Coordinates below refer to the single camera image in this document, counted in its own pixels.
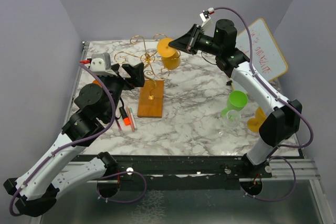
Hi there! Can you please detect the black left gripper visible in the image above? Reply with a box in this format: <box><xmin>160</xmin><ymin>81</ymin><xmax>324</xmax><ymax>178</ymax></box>
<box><xmin>99</xmin><ymin>62</ymin><xmax>145</xmax><ymax>121</ymax></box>

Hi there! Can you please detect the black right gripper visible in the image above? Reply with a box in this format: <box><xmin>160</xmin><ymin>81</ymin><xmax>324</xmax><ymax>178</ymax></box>
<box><xmin>169</xmin><ymin>24</ymin><xmax>222</xmax><ymax>56</ymax></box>

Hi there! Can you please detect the yellow plastic wine glass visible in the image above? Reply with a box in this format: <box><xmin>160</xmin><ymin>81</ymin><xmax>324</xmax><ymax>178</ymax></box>
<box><xmin>157</xmin><ymin>38</ymin><xmax>181</xmax><ymax>70</ymax></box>

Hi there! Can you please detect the green plastic wine glass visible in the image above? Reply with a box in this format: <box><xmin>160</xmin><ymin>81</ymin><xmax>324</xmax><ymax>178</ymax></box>
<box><xmin>221</xmin><ymin>90</ymin><xmax>248</xmax><ymax>117</ymax></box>

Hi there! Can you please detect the clear wine glass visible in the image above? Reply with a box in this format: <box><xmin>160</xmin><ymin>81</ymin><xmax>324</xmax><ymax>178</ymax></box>
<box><xmin>217</xmin><ymin>110</ymin><xmax>241</xmax><ymax>136</ymax></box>

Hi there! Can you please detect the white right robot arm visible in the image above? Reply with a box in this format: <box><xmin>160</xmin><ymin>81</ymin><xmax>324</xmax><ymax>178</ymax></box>
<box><xmin>169</xmin><ymin>19</ymin><xmax>302</xmax><ymax>177</ymax></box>

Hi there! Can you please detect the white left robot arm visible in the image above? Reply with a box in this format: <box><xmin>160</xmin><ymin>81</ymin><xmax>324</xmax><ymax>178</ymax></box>
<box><xmin>3</xmin><ymin>62</ymin><xmax>144</xmax><ymax>217</ymax></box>

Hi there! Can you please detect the wooden rack base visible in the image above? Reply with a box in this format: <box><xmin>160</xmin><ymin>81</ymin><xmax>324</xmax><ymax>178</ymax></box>
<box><xmin>137</xmin><ymin>80</ymin><xmax>164</xmax><ymax>118</ymax></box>

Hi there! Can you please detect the orange plastic wine glass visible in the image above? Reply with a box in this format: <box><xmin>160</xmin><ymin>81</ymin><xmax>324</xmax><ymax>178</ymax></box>
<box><xmin>92</xmin><ymin>80</ymin><xmax>102</xmax><ymax>87</ymax></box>

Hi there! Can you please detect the green white pen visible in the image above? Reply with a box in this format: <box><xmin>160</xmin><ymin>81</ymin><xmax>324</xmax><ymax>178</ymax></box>
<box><xmin>127</xmin><ymin>107</ymin><xmax>138</xmax><ymax>131</ymax></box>

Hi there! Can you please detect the orange highlighter marker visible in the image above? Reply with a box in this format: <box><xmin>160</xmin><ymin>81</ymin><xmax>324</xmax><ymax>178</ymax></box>
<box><xmin>119</xmin><ymin>106</ymin><xmax>131</xmax><ymax>126</ymax></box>

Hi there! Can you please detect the pink pen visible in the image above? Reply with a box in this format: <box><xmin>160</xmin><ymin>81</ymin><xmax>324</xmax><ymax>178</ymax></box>
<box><xmin>115</xmin><ymin>119</ymin><xmax>122</xmax><ymax>132</ymax></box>

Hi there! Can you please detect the yellow-framed whiteboard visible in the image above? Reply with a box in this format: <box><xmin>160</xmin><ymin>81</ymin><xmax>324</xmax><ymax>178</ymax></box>
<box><xmin>249</xmin><ymin>18</ymin><xmax>288</xmax><ymax>81</ymax></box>

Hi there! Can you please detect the gold wire glass rack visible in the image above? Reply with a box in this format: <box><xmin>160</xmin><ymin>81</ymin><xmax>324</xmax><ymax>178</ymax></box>
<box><xmin>113</xmin><ymin>34</ymin><xmax>170</xmax><ymax>101</ymax></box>

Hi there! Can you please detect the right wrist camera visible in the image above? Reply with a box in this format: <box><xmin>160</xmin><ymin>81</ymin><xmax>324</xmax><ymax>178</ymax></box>
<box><xmin>200</xmin><ymin>7</ymin><xmax>215</xmax><ymax>29</ymax></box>

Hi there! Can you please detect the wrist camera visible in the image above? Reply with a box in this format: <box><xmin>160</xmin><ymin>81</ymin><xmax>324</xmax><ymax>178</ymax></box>
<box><xmin>200</xmin><ymin>7</ymin><xmax>215</xmax><ymax>29</ymax></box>
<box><xmin>80</xmin><ymin>53</ymin><xmax>117</xmax><ymax>76</ymax></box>

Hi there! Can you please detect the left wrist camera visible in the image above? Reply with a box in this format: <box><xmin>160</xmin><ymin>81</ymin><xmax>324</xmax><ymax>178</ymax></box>
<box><xmin>80</xmin><ymin>53</ymin><xmax>117</xmax><ymax>76</ymax></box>

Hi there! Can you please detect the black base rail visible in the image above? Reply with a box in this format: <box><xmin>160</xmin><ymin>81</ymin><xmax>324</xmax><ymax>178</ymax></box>
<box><xmin>86</xmin><ymin>153</ymin><xmax>272</xmax><ymax>190</ymax></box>

